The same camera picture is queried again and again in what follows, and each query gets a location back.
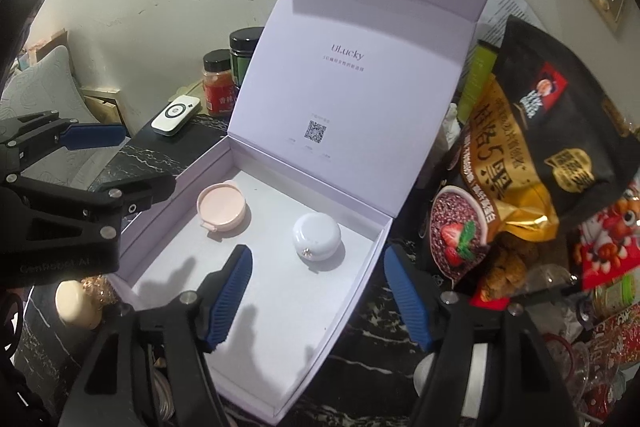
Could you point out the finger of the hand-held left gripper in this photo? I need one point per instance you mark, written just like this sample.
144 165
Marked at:
95 135
127 199

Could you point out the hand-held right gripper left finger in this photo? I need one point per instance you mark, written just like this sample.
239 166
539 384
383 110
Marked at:
231 302

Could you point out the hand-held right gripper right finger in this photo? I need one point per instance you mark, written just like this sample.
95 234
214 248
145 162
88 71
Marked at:
406 302

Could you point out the cream compact with pink lid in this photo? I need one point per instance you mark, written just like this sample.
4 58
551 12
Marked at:
75 304

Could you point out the white hinged gift box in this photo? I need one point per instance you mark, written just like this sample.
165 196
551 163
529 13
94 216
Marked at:
325 82

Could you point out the light wooden box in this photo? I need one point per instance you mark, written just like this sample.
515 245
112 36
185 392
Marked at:
105 104

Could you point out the gold glittery trinket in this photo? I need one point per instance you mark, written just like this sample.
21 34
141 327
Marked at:
102 289

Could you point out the grey leaf pattern pillow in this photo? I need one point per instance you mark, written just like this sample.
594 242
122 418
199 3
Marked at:
45 82

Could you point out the white flat charger pad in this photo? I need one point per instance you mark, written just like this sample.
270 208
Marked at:
175 114

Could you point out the small pink round compact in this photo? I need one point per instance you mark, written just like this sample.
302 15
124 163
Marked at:
220 207

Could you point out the brown fried snack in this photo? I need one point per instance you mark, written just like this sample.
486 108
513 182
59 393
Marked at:
505 272

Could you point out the white round compact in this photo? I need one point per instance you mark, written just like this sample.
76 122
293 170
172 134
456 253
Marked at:
315 234

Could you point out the red spice jar black lid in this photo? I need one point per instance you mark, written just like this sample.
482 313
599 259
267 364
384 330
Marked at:
218 82

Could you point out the green label jar black lid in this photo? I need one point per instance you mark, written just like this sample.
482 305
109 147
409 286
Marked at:
244 57

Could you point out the small white figurine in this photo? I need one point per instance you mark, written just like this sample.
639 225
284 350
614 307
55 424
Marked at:
449 124

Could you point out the red printed packet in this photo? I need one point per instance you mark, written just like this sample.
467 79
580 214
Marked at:
610 247

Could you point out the black and gold oatmeal bag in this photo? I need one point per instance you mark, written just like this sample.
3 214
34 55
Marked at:
550 132

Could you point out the green carton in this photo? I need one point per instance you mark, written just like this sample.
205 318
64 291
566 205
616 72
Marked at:
475 77

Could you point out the printed paper sheet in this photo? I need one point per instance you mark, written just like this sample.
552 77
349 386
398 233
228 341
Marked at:
505 7

